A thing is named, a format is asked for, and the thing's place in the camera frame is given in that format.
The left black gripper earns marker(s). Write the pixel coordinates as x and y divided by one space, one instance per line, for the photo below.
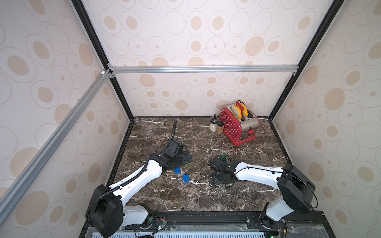
185 158

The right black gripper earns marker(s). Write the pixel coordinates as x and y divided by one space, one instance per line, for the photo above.
219 175

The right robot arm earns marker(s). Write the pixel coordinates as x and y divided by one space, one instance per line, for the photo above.
297 191

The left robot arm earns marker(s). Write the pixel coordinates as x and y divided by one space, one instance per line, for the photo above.
107 210

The red polka dot toaster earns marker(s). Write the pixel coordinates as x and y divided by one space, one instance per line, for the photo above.
239 131

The brown spice jar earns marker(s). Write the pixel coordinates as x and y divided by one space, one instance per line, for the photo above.
220 128

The glass jar with black lid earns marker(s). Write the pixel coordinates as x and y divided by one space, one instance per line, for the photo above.
213 122

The toy bread slice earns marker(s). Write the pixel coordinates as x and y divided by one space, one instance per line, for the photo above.
236 111

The yellow toy slice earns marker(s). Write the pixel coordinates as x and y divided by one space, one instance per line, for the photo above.
243 108

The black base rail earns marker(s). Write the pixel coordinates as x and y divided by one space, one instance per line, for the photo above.
229 225

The left diagonal aluminium rail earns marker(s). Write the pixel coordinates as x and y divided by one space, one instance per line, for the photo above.
34 168

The horizontal aluminium rail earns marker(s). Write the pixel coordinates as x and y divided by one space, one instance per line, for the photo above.
201 69

